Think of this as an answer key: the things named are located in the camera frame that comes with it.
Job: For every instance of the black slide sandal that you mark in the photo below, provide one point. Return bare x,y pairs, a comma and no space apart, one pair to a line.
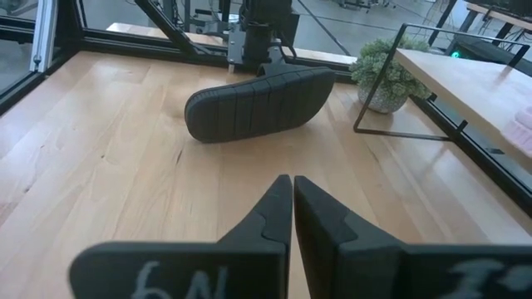
257,108

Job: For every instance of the black device green light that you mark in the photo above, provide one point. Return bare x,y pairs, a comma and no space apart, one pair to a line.
478,52

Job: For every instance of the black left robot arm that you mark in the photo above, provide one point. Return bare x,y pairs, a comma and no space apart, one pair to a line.
266,33

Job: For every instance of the wooden desk black legs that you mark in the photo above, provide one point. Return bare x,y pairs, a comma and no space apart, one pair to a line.
498,12

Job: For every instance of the small green potted plant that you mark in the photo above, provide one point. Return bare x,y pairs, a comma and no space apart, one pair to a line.
386,70

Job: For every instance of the wooden shelf black frame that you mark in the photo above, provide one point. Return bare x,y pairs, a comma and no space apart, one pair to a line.
469,87

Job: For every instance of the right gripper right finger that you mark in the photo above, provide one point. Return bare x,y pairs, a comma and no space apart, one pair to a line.
374,274

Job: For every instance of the pink slide sandal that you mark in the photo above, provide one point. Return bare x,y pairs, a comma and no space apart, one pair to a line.
519,135

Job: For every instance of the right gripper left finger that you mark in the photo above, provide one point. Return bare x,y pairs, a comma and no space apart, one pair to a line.
232,270

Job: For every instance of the silver aluminium post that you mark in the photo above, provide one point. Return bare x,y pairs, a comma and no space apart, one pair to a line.
43,33

